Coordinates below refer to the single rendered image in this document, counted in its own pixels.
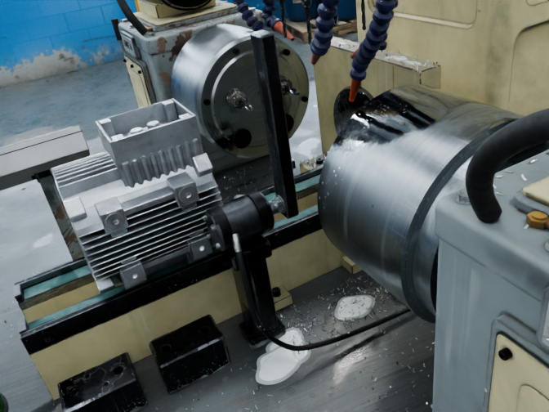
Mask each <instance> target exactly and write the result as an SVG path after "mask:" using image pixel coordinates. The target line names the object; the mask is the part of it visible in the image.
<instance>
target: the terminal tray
mask: <svg viewBox="0 0 549 412"><path fill-rule="evenodd" d="M166 101H171V102H170V103H165V102H166ZM166 101H161V102H159V103H155V104H152V105H147V106H145V107H142V108H139V109H136V110H131V111H128V112H125V113H122V114H117V115H115V116H112V117H108V118H106V119H107V120H108V121H107V122H102V121H103V120H106V119H101V120H98V121H96V126H97V129H98V132H99V134H100V138H101V141H102V144H103V146H104V148H105V150H106V151H108V153H109V155H110V157H111V158H112V160H113V161H114V163H115V164H116V166H117V168H118V171H119V174H120V177H121V179H122V181H123V184H124V185H125V187H127V186H130V187H131V188H134V187H135V184H136V183H138V184H139V185H143V184H144V181H145V180H147V181H152V180H153V179H152V177H156V178H158V179H159V178H161V175H162V174H164V175H165V176H168V175H169V172H170V171H173V172H174V173H176V172H178V168H181V169H182V170H185V169H186V166H188V165H189V166H191V167H193V164H192V158H193V157H195V156H198V155H201V154H204V152H203V146H202V140H201V136H200V132H199V126H198V122H197V119H196V115H194V114H193V113H192V112H190V111H189V110H188V109H186V108H185V107H184V106H183V105H181V104H180V103H179V102H178V101H176V100H175V99H173V98H172V99H169V100H166ZM183 114H188V116H186V117H182V115H183ZM115 136H120V137H118V138H114V137H115Z"/></svg>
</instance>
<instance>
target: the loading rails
mask: <svg viewBox="0 0 549 412"><path fill-rule="evenodd" d="M322 168H323V165H321V166H319V167H317V168H313V169H311V170H309V171H306V172H303V173H300V174H298V175H296V176H294V180H295V186H296V192H297V203H298V210H299V215H297V216H295V217H292V218H290V219H287V218H286V217H285V216H284V215H283V214H282V213H276V214H274V229H273V230H272V231H270V232H267V233H265V234H264V236H265V237H266V238H267V239H268V240H269V241H270V247H271V252H272V255H271V257H268V258H267V259H266V263H267V268H268V272H269V277H270V285H271V289H272V294H273V299H274V307H275V311H278V310H280V309H282V308H284V307H286V306H288V305H290V304H292V295H291V294H290V293H289V292H288V291H289V290H291V289H294V288H296V287H297V286H300V285H302V284H304V283H306V282H308V281H310V280H313V279H315V278H317V277H319V276H321V275H324V274H326V273H328V272H330V271H332V270H334V269H337V268H338V267H340V266H343V267H345V268H346V269H347V270H348V271H349V272H350V273H351V274H352V275H353V274H355V273H357V272H359V271H362V269H361V268H360V267H359V266H357V265H356V264H355V263H354V262H352V261H351V260H350V259H349V258H348V257H347V256H346V255H345V254H344V253H342V252H341V251H340V250H339V249H337V248H336V247H335V246H334V245H333V244H332V243H331V242H330V240H329V239H328V237H327V236H326V235H325V233H324V230H323V227H322V226H321V223H320V220H319V212H318V200H317V198H318V187H319V179H320V174H321V172H322ZM146 277H147V280H146V282H145V283H143V284H139V285H137V286H135V287H133V288H130V289H127V290H126V289H125V287H124V285H123V282H120V283H118V284H115V285H114V286H115V289H112V290H110V291H108V292H106V293H103V294H101V293H100V292H99V290H98V288H97V286H96V282H95V280H94V278H93V276H92V273H91V271H90V268H89V266H88V264H87V261H86V258H85V257H81V258H78V259H75V260H73V261H71V262H67V263H65V264H63V265H60V266H57V267H54V268H52V269H50V270H47V271H44V272H42V273H39V274H37V275H33V276H31V277H29V278H26V279H24V280H20V281H18V282H15V283H14V284H13V289H14V296H15V299H16V301H17V302H18V305H19V306H20V309H21V310H22V312H23V314H24V316H25V317H24V318H21V319H19V320H18V321H17V322H18V329H19V334H20V340H21V342H22V343H23V345H24V346H25V349H26V351H27V352H28V354H29V356H30V358H31V360H32V361H33V363H34V365H35V367H36V369H37V370H38V372H39V374H40V376H41V377H42V380H43V382H44V383H45V385H46V386H47V389H48V391H49V392H50V393H51V396H52V398H53V400H56V399H58V398H60V395H59V391H58V387H57V384H58V383H60V382H62V381H64V380H66V379H67V378H71V377H73V376H74V375H76V374H80V373H82V372H83V371H85V370H88V369H90V368H92V367H95V366H98V365H100V364H102V363H104V362H106V361H108V360H110V359H112V358H114V357H116V356H119V355H121V354H123V353H125V352H127V353H128V355H129V357H130V359H131V362H132V364H133V363H135V362H137V361H140V360H142V359H144V358H146V357H147V356H150V355H152V353H151V350H150V347H149V344H150V342H151V341H152V340H154V339H156V338H158V337H160V336H162V335H164V334H167V333H170V332H172V331H174V330H176V329H179V328H180V327H182V326H184V325H187V324H189V323H190V322H193V321H195V320H197V319H199V318H202V317H204V316H206V315H208V314H209V315H211V316H212V318H213V319H214V321H215V322H216V324H219V323H221V322H222V321H224V320H228V319H229V318H231V317H233V316H236V315H238V314H240V313H242V309H241V306H240V302H239V296H238V292H237V289H236V284H235V281H234V274H233V271H232V268H231V266H230V265H229V264H228V262H227V261H226V260H225V259H224V258H223V257H222V255H221V251H220V249H216V247H214V245H213V244H212V253H209V254H208V256H207V257H204V258H202V259H200V260H198V261H196V262H192V263H190V264H189V263H188V262H187V261H186V260H184V261H182V262H178V263H176V264H174V265H172V266H169V267H166V268H164V269H162V270H160V271H156V272H155V273H152V274H150V275H147V276H146ZM25 318H26V319H25ZM26 320H27V321H28V323H29V324H28V323H27V321H26Z"/></svg>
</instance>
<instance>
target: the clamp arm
mask: <svg viewBox="0 0 549 412"><path fill-rule="evenodd" d="M250 36H251V42H252V51H253V56H254V61H255V67H256V72H257V81H258V87H259V93H260V98H261V108H262V113H263V118H264V123H265V128H266V138H267V143H268V148H269V154H270V163H271V168H272V173H273V179H274V188H275V194H276V196H275V198H274V200H277V199H279V198H280V199H281V200H278V201H276V202H277V205H278V206H280V205H282V203H283V207H281V208H279V213H282V214H283V215H284V216H285V217H286V218H287V219H290V218H292V217H295V216H297V215H299V210H298V203H297V192H296V186H295V180H294V174H293V169H294V168H296V165H295V160H294V159H292V156H291V150H290V144H289V138H288V126H287V120H286V114H285V108H284V102H283V90H282V84H281V78H280V72H279V61H278V55H280V49H279V44H276V42H275V34H274V33H272V32H270V31H267V30H264V29H263V30H259V31H256V32H252V33H251V34H250ZM280 211H282V212H280Z"/></svg>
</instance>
